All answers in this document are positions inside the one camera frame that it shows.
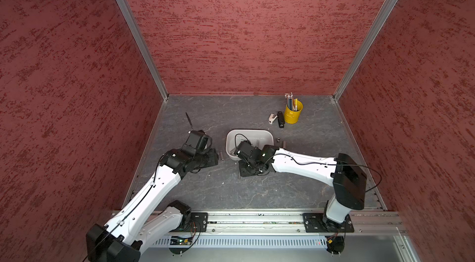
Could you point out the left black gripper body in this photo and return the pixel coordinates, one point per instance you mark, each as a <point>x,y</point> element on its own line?
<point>205,159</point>

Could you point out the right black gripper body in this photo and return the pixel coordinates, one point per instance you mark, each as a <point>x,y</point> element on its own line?
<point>248,168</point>

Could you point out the white plastic storage box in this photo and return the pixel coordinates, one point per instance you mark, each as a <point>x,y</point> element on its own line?
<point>258,138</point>

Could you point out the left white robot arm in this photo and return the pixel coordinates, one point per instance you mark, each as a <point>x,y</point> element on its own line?
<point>128,234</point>

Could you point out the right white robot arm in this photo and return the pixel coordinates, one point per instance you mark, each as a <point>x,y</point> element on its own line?
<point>342,174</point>

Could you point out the white small stapler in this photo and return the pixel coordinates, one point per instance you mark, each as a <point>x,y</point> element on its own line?
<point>272,118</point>

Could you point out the yellow pencil cup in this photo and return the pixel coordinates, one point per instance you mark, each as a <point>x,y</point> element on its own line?
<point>292,117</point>

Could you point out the pencils in cup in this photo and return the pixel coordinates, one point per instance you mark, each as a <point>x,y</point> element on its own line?
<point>291,102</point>

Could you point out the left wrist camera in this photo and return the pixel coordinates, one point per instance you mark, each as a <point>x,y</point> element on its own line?
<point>198,142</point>

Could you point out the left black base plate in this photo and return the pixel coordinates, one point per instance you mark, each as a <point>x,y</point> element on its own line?
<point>194,220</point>

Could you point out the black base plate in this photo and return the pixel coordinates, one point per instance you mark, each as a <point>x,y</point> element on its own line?
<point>319,223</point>
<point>194,220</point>

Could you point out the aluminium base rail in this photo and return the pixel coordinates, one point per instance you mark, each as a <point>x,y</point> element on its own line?
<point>285,230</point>

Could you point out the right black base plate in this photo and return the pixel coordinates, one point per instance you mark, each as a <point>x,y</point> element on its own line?
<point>319,223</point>

